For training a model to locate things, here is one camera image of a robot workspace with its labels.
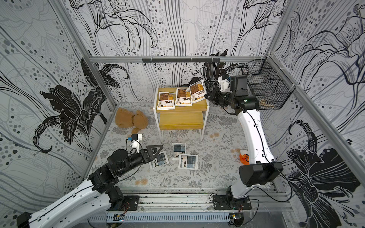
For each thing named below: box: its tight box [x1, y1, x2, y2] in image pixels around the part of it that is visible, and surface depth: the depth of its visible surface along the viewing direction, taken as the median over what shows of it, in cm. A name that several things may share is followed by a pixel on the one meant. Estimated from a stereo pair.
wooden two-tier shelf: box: [153, 85, 210, 143], surface depth 76 cm
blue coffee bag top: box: [172, 142, 187, 161], surface depth 94 cm
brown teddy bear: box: [115, 107, 149, 135], surface depth 100 cm
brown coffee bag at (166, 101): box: [156, 91, 176, 111], surface depth 75 cm
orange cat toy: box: [239, 153, 250, 166], surface depth 86 cm
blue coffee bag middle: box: [178, 154, 199, 171], surface depth 88 cm
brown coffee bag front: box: [174, 88, 193, 107], surface depth 76 cm
